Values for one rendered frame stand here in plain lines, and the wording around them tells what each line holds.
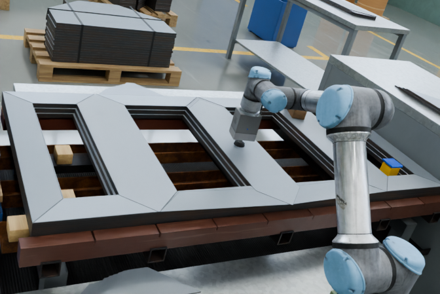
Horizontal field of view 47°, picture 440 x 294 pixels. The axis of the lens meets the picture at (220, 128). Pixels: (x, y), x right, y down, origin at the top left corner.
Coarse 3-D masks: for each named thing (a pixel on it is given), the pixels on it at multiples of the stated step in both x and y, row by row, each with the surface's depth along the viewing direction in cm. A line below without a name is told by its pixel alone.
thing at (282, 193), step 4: (280, 188) 168; (284, 188) 168; (288, 188) 169; (292, 188) 169; (296, 188) 170; (260, 192) 162; (264, 192) 163; (268, 192) 164; (272, 192) 164; (276, 192) 165; (280, 192) 165; (284, 192) 166; (288, 192) 167; (292, 192) 167; (296, 192) 168; (272, 196) 162; (276, 196) 162; (280, 196) 163; (284, 196) 163; (288, 196) 164; (292, 196) 165; (296, 196) 165
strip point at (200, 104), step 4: (200, 100) 216; (196, 104) 211; (200, 104) 212; (204, 104) 213; (208, 104) 214; (212, 104) 215; (192, 108) 207; (196, 108) 208; (200, 108) 209; (204, 108) 210; (208, 108) 211; (212, 108) 212; (216, 108) 213; (220, 108) 214
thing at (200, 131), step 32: (192, 128) 199; (288, 128) 219; (96, 160) 160; (224, 160) 179; (320, 160) 201; (384, 192) 184; (416, 192) 193; (32, 224) 124; (64, 224) 129; (96, 224) 133; (128, 224) 138
